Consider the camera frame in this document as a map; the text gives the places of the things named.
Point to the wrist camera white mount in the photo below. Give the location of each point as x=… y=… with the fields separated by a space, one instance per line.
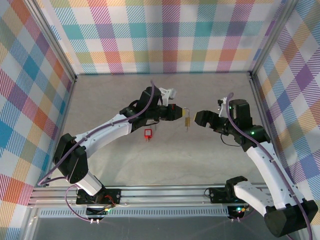
x=222 y=111
x=167 y=93

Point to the black controller board with LED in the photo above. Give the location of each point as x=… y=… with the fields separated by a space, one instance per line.
x=236 y=212
x=93 y=212

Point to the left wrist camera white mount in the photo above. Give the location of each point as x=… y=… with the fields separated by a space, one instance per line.
x=167 y=93

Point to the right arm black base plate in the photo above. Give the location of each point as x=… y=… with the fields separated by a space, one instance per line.
x=217 y=195

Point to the long aluminium base rail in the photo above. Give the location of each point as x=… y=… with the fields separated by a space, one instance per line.
x=162 y=196

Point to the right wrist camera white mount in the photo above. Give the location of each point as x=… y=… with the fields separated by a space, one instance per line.
x=222 y=111

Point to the colourful plaid backdrop panel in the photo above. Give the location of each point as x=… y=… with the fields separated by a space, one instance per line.
x=300 y=87
x=20 y=87
x=160 y=37

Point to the brass padlock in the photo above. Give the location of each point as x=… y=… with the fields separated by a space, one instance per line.
x=187 y=121

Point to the aluminium frame post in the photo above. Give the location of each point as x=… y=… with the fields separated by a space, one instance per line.
x=273 y=37
x=52 y=37

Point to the red plastic padlock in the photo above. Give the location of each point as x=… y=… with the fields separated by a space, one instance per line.
x=148 y=133

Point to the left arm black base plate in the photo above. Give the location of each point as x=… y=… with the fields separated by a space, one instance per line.
x=112 y=193

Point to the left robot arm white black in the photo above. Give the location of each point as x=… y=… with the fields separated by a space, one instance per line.
x=105 y=130

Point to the aluminium side rail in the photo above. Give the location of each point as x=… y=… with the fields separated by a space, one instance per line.
x=262 y=105
x=63 y=125

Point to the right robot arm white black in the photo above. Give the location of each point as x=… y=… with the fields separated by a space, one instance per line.
x=265 y=160

